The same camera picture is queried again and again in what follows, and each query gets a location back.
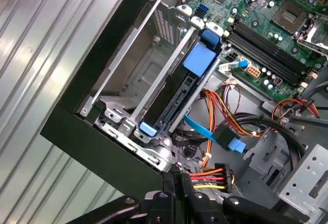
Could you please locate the short blue labelled wire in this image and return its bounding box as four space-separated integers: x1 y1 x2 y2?
216 57 251 71

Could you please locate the green motherboard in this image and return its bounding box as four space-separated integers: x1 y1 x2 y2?
176 0 328 99

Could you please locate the long blue flat wire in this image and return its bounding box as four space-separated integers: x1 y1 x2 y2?
183 113 247 156

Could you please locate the black open PC case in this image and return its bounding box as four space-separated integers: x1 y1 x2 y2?
39 0 328 224

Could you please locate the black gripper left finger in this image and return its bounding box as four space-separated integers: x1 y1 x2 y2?
65 164 181 224

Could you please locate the black RAM slot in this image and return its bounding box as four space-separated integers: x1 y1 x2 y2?
230 29 310 83
235 20 318 72
227 33 304 87
232 24 315 77

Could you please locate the metal socket cover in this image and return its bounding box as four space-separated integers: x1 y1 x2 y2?
294 11 328 57

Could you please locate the orange red power wire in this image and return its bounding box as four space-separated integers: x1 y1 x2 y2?
191 88 262 194

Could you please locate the CPU socket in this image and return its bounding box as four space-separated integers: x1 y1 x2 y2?
271 0 308 35

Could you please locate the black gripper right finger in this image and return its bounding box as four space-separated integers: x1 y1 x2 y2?
179 173 312 224

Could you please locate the hard disk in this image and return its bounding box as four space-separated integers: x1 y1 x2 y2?
138 28 223 137

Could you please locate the grey metal drive cage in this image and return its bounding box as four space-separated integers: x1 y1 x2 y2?
242 128 328 224

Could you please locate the grey metal disk bay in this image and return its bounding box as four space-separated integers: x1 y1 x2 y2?
78 1 226 172

